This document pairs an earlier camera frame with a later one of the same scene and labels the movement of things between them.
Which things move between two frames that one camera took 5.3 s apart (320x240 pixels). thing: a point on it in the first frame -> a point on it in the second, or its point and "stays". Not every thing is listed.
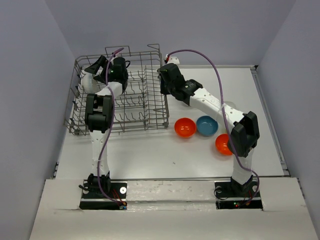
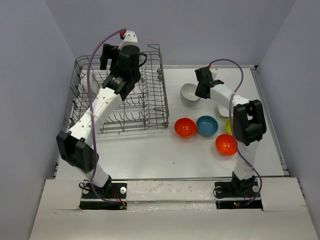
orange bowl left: [185, 127] stays
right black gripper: [163, 91] -> [199, 93]
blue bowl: [206, 126] stays
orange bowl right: [222, 145] stays
